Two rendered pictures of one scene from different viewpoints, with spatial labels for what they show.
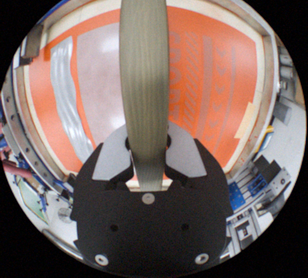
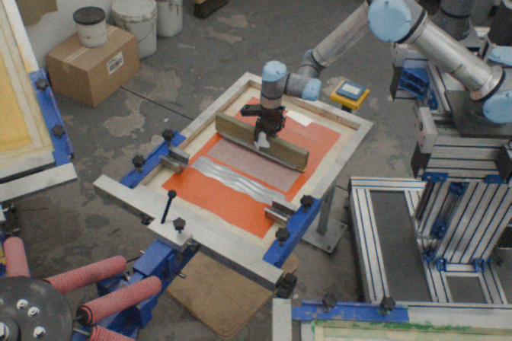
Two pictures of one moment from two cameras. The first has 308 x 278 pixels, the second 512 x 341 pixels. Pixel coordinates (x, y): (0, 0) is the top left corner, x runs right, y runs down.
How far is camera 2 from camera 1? 1.99 m
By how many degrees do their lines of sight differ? 63
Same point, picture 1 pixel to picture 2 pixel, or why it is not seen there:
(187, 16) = not seen: hidden behind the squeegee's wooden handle
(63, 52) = (206, 160)
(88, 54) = (221, 154)
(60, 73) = (213, 167)
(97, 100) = (241, 162)
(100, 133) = (255, 172)
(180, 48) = not seen: hidden behind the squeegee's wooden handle
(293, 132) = not seen: outside the picture
